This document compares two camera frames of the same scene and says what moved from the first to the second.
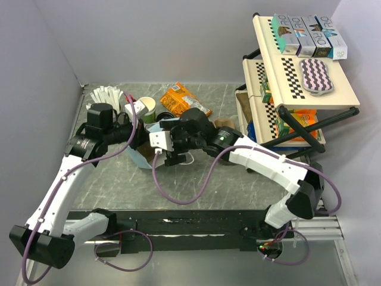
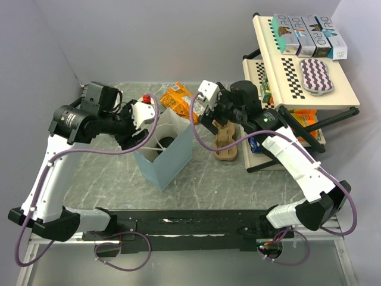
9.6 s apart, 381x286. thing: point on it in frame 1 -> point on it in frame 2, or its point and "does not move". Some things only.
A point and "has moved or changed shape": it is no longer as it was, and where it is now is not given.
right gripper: (172, 150) -> (211, 111)
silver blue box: (307, 47) does not move
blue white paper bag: (144, 152) has moved or changed shape
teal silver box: (287, 40) does not move
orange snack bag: (179, 99) does not move
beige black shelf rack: (284, 100) does not move
